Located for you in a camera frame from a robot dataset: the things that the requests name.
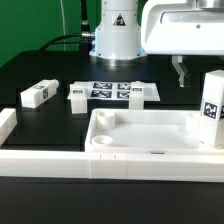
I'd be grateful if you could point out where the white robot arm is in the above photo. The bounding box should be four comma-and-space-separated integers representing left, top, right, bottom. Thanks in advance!
90, 0, 224, 87

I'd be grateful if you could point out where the white U-shaped fence frame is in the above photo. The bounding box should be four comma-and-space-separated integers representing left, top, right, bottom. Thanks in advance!
0, 107, 224, 184

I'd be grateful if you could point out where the black cable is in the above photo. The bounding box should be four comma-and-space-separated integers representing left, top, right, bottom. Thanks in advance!
39, 0, 98, 52

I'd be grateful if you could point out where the white thin cable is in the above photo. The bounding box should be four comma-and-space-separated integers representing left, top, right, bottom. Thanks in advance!
59, 0, 67, 52

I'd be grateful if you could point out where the white desk top tray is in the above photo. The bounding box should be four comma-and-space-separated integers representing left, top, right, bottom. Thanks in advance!
85, 108, 224, 155

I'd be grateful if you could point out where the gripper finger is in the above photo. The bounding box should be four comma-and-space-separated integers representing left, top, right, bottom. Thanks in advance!
172, 55, 190, 87

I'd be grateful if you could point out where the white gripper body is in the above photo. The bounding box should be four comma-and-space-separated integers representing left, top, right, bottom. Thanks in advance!
141, 0, 224, 56

